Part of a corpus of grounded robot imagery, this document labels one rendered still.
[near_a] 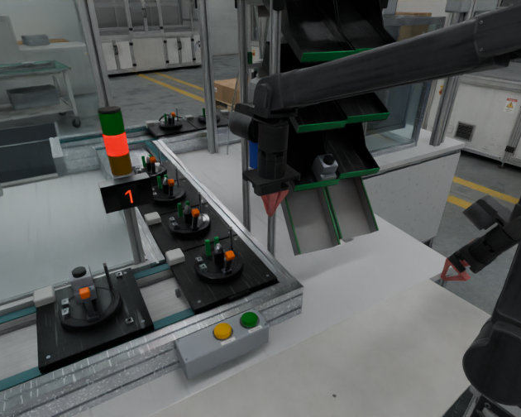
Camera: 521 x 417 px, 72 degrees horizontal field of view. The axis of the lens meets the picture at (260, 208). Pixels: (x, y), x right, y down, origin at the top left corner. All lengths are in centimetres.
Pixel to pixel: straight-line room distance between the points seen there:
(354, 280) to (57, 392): 83
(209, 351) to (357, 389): 35
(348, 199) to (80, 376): 86
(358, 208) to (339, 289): 26
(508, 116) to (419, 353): 390
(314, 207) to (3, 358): 87
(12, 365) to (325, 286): 83
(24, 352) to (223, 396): 48
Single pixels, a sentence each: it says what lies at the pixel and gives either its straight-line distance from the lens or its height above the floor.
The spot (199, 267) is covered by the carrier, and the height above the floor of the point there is 99.
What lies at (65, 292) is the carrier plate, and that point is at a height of 97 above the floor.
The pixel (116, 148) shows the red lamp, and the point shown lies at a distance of 92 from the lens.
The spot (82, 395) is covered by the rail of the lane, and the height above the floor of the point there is 91.
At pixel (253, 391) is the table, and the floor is 86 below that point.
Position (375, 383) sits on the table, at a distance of 97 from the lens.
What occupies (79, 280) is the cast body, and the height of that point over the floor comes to 108.
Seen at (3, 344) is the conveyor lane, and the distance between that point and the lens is 111.
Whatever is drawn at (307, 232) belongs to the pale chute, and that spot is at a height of 103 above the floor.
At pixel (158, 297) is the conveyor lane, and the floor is 92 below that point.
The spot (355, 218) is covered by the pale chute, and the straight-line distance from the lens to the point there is 118.
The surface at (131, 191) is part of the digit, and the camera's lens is 96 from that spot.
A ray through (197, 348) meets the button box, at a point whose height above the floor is 96.
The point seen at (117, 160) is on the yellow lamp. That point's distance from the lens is 93.
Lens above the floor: 163
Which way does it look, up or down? 30 degrees down
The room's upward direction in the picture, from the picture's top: straight up
